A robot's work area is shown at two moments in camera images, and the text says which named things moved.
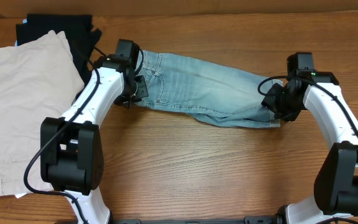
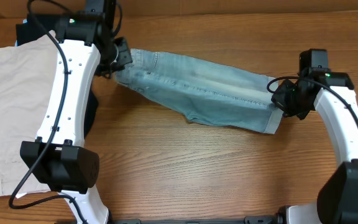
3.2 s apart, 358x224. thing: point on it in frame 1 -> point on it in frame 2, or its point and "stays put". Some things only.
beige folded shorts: (27, 83) stays put
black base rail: (279, 219) stays put
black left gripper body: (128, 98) -> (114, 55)
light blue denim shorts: (206, 90) stays put
